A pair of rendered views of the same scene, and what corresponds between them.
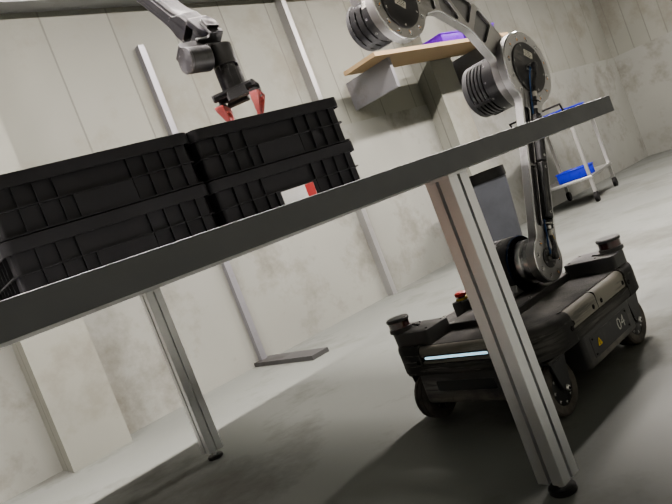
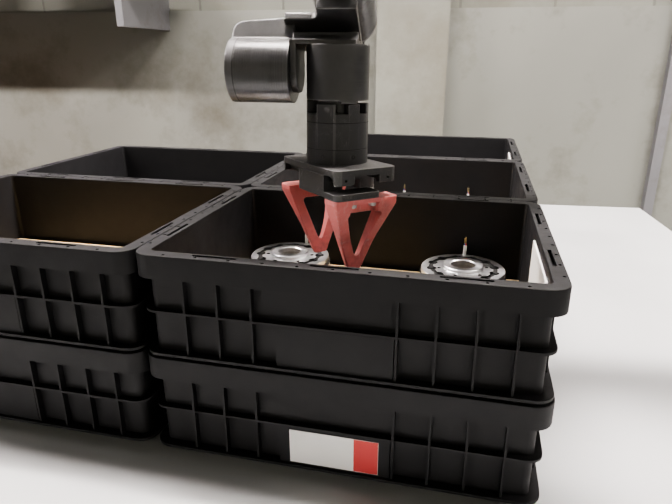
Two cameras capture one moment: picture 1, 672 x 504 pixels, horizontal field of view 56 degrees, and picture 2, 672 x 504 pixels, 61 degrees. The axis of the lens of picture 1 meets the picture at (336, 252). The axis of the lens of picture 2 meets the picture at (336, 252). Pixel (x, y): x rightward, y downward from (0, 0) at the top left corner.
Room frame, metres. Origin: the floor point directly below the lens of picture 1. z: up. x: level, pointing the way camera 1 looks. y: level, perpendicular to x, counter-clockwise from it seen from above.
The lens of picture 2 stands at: (1.10, -0.32, 1.11)
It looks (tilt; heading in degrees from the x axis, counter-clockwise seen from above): 19 degrees down; 49
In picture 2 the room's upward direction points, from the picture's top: straight up
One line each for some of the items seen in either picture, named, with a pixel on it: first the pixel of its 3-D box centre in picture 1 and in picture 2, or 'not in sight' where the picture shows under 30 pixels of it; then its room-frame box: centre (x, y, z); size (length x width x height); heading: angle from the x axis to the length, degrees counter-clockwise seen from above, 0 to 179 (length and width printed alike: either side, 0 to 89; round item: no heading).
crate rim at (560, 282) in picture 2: (241, 138); (363, 234); (1.52, 0.11, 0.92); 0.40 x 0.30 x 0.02; 125
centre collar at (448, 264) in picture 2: not in sight; (462, 266); (1.65, 0.06, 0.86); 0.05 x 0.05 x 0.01
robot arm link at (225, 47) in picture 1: (220, 57); (331, 72); (1.45, 0.09, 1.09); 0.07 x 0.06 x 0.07; 130
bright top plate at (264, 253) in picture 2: not in sight; (290, 256); (1.52, 0.24, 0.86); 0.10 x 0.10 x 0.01
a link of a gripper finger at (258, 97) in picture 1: (251, 108); (346, 218); (1.45, 0.06, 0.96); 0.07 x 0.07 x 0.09; 81
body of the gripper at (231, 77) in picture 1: (232, 82); (337, 140); (1.46, 0.08, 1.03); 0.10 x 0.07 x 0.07; 81
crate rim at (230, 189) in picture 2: (75, 181); (55, 212); (1.29, 0.44, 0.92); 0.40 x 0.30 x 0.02; 125
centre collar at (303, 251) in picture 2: not in sight; (290, 252); (1.52, 0.24, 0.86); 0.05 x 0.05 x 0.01
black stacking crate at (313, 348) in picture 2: (249, 158); (363, 276); (1.52, 0.11, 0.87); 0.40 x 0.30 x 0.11; 125
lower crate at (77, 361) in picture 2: (104, 254); (74, 323); (1.29, 0.44, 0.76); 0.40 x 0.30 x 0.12; 125
